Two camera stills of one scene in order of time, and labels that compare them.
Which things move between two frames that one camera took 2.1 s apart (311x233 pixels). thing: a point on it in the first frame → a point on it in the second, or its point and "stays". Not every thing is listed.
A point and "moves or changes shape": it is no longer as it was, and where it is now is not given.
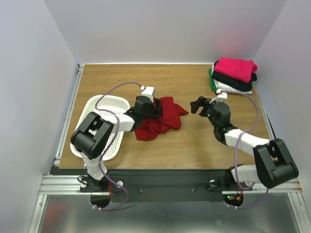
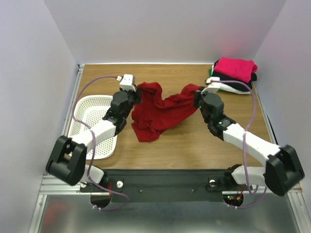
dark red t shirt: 169,119 moves or changes shape
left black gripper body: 151,112 → 132,98
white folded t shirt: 222,87 stays
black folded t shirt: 233,83 stays
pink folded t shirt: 239,69 stays
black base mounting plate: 158,185 stays
